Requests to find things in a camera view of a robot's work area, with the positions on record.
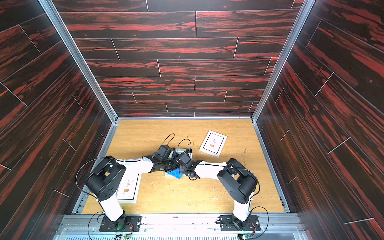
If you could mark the grey-green picture frame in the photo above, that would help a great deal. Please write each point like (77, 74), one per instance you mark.
(187, 150)

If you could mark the aluminium front rail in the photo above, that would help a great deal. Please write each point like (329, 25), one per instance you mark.
(274, 226)

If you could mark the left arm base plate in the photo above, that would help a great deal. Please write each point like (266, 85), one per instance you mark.
(126, 224)

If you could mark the blue microfiber cloth black trim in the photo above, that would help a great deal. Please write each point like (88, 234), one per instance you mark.
(175, 173)

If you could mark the white picture frame near left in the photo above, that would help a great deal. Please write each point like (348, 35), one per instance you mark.
(129, 187)

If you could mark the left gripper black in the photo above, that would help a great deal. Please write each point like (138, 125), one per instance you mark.
(175, 167)

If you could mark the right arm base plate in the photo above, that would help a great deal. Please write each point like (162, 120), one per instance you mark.
(229, 223)

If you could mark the white picture frame deer print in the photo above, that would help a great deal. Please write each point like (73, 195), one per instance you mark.
(213, 144)

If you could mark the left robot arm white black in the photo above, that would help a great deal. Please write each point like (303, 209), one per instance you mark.
(105, 179)

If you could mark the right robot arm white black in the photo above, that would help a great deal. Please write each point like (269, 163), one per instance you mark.
(239, 182)

